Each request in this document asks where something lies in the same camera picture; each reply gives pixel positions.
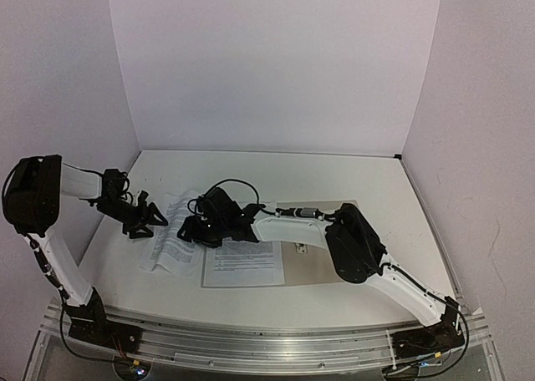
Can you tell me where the metal folder clip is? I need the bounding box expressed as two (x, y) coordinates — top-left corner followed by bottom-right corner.
(294, 243), (308, 254)

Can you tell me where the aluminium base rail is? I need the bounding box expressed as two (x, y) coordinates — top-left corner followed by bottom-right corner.
(39, 297), (490, 372)

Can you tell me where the beige file folder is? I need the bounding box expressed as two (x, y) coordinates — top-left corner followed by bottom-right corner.
(277, 200), (359, 287)

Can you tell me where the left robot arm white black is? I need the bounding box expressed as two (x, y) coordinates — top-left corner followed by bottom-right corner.
(1, 155), (168, 353)

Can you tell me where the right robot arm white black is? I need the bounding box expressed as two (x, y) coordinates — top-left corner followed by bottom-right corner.
(177, 186), (469, 358)

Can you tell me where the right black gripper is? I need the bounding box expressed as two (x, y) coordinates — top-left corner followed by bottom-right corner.
(178, 216), (228, 249)

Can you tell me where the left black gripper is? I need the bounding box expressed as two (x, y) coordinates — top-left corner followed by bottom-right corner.
(96, 196), (167, 237)

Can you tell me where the printed paper sheet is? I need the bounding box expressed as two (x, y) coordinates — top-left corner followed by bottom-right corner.
(140, 190), (206, 277)
(201, 241), (285, 288)

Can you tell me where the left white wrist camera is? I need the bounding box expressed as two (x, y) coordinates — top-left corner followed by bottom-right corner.
(135, 190), (149, 205)

